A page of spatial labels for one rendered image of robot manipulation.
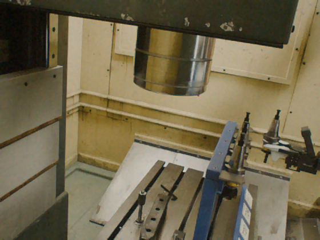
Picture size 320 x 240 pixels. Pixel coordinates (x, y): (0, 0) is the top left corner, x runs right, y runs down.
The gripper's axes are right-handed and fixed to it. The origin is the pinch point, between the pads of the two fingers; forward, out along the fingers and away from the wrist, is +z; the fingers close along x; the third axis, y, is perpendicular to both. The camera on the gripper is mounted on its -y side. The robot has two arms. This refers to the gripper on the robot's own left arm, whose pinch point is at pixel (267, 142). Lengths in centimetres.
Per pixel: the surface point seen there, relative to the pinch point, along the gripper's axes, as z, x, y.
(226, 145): 13.8, -20.1, -2.4
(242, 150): 8.8, -34.4, -7.9
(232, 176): 9.6, -38.5, -1.1
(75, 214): 79, 0, 64
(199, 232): 14.5, -39.8, 19.5
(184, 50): 23, -64, -36
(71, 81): 108, 34, 6
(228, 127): 15.3, -1.6, -2.6
